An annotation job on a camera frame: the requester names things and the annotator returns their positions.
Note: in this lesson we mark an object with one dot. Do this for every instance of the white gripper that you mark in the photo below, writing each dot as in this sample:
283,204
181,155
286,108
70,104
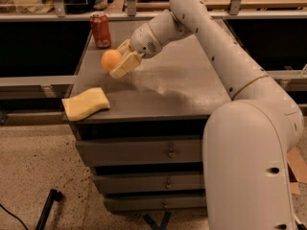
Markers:
143,41

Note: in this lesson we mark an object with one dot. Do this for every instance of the orange fruit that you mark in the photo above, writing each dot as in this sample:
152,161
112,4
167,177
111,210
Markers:
109,59

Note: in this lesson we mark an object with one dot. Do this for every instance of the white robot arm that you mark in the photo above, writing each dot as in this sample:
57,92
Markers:
245,141

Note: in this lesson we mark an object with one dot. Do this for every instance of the yellow sponge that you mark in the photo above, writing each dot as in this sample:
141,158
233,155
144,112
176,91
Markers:
85,104

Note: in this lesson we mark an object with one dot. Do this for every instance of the red soda can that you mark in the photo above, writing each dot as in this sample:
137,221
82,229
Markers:
100,29

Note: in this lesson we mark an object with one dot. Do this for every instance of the grey drawer cabinet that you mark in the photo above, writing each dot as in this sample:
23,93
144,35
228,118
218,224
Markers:
169,95

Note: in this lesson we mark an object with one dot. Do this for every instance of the top grey drawer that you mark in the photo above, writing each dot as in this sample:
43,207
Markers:
119,152

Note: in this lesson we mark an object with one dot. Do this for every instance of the grey drawer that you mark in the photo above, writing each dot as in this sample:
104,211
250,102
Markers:
161,202
148,182
119,152

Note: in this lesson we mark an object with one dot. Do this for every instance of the middle grey drawer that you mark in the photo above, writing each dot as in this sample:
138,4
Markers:
148,182

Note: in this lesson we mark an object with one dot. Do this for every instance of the bottom grey drawer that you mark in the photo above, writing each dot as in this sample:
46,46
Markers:
161,202

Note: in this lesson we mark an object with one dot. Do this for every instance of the black tool on floor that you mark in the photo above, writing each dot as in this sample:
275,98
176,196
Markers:
54,195

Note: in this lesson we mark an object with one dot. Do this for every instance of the cardboard box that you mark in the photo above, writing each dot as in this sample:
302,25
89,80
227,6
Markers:
297,170

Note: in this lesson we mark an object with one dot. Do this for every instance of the white pole with black tip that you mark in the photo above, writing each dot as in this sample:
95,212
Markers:
299,224

